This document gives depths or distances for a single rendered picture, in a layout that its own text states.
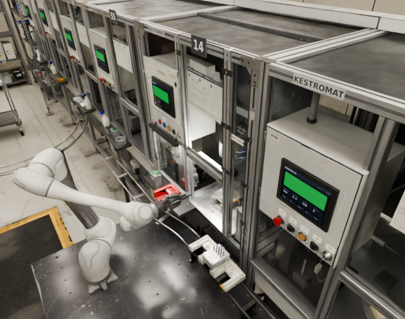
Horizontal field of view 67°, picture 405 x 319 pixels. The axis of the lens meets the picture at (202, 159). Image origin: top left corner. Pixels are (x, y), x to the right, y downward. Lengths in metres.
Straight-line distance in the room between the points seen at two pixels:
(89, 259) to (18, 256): 1.64
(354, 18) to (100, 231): 1.87
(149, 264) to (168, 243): 0.21
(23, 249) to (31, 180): 1.90
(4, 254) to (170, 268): 1.95
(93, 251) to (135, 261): 0.35
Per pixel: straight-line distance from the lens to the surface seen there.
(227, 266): 1.87
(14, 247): 3.64
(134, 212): 1.56
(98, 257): 1.98
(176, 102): 1.84
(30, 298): 3.17
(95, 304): 2.09
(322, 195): 1.17
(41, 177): 1.75
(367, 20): 1.88
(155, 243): 2.27
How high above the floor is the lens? 2.38
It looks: 34 degrees down
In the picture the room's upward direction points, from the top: 2 degrees counter-clockwise
